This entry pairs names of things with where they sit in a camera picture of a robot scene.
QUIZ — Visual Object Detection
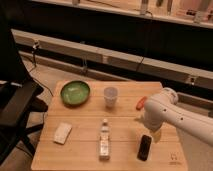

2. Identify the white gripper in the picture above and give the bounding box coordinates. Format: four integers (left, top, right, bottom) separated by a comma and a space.
141, 112, 164, 143

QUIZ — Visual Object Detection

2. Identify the black eraser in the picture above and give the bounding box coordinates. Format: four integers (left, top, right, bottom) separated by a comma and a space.
137, 135, 152, 161

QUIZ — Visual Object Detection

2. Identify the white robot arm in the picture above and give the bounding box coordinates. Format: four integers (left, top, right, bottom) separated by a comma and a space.
142, 87, 213, 146

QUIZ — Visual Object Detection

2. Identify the white sponge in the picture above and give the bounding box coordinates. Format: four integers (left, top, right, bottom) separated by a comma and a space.
54, 123, 72, 144

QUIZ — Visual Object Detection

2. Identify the orange carrot toy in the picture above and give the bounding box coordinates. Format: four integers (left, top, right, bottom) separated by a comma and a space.
136, 96, 147, 110

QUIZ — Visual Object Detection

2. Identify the clear plastic bottle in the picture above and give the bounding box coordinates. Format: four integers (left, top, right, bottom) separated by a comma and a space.
99, 119, 110, 160

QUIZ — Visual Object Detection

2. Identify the translucent plastic cup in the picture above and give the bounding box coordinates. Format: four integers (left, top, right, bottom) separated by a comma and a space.
104, 87, 118, 108

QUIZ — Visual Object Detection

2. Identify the green bowl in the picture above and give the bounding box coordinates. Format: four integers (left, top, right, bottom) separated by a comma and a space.
60, 80, 90, 106

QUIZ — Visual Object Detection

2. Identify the black office chair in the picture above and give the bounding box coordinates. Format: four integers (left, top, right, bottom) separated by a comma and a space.
0, 11, 48, 165

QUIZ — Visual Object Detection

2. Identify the black hanging cable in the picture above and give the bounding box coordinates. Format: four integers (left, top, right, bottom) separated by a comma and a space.
135, 10, 154, 73

